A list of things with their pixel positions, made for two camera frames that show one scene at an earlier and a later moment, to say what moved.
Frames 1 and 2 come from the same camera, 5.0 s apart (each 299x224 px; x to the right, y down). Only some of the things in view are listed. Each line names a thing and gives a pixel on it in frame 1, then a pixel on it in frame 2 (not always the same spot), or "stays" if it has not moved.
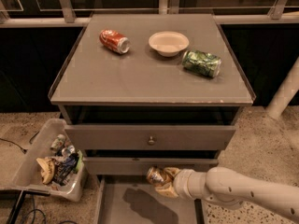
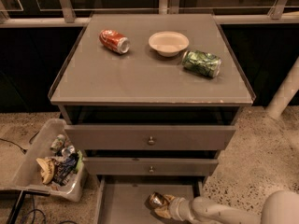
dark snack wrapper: (64, 169) stays
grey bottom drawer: (135, 200) stays
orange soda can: (158, 176) -> (156, 200)
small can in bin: (59, 141) stays
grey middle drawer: (93, 166) stays
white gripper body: (181, 183) -> (178, 207)
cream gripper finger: (172, 171) -> (169, 198)
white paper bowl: (168, 43) stays
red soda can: (114, 41) stays
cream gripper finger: (167, 189) -> (163, 212)
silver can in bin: (67, 151) stays
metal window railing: (168, 5) stays
